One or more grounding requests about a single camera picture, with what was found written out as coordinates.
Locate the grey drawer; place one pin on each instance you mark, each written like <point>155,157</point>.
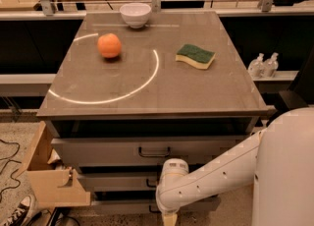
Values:
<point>142,151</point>
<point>133,206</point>
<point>119,181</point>

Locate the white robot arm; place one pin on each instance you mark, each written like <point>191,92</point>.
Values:
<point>277,161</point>

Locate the grey drawer cabinet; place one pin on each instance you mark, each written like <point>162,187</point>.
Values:
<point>144,91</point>

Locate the grey top drawer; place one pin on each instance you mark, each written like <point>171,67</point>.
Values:
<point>142,151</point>

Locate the grey bottom drawer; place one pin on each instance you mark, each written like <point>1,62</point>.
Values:
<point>133,206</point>

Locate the green yellow sponge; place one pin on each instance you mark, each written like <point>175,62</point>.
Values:
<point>195,56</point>

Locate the orange fruit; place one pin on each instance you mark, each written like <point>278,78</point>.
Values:
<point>109,45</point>

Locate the white bowl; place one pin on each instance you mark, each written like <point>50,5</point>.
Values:
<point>135,15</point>

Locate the right clear bottle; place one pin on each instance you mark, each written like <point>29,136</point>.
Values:
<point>270,66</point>

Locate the cardboard box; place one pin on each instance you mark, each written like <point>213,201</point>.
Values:
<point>52,187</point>

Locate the black office chair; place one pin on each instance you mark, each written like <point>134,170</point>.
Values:
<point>300,93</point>

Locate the black white sneaker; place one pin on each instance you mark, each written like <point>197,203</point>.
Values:
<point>22,213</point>

